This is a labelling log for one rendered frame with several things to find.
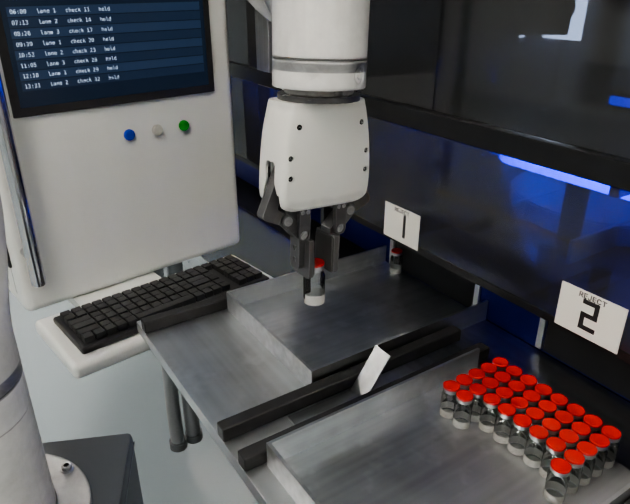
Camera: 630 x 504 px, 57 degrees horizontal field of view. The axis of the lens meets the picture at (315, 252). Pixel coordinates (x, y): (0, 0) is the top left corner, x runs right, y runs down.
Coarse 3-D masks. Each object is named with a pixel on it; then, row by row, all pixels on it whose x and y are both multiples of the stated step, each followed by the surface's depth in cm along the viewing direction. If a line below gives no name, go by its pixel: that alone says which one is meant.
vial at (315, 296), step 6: (318, 270) 58; (318, 276) 59; (324, 276) 59; (306, 282) 59; (312, 282) 59; (318, 282) 59; (324, 282) 59; (306, 288) 59; (312, 288) 59; (318, 288) 59; (324, 288) 60; (306, 294) 60; (312, 294) 59; (318, 294) 59; (324, 294) 60; (306, 300) 60; (312, 300) 59; (318, 300) 60; (324, 300) 60
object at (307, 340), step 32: (352, 256) 110; (384, 256) 114; (256, 288) 100; (288, 288) 104; (352, 288) 105; (384, 288) 105; (416, 288) 105; (256, 320) 89; (288, 320) 95; (320, 320) 95; (352, 320) 95; (384, 320) 95; (416, 320) 95; (448, 320) 90; (480, 320) 95; (288, 352) 82; (320, 352) 87; (352, 352) 87
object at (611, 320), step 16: (576, 288) 70; (560, 304) 73; (576, 304) 71; (608, 304) 67; (560, 320) 74; (576, 320) 72; (608, 320) 68; (624, 320) 66; (592, 336) 70; (608, 336) 68
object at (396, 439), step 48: (432, 384) 79; (336, 432) 71; (384, 432) 72; (432, 432) 72; (480, 432) 72; (288, 480) 63; (336, 480) 65; (384, 480) 65; (432, 480) 65; (480, 480) 65; (528, 480) 65; (624, 480) 65
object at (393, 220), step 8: (392, 208) 96; (400, 208) 95; (384, 216) 99; (392, 216) 97; (400, 216) 95; (408, 216) 94; (416, 216) 92; (384, 224) 99; (392, 224) 98; (400, 224) 96; (408, 224) 94; (416, 224) 92; (384, 232) 100; (392, 232) 98; (400, 232) 96; (408, 232) 94; (416, 232) 93; (400, 240) 97; (408, 240) 95; (416, 240) 93; (416, 248) 94
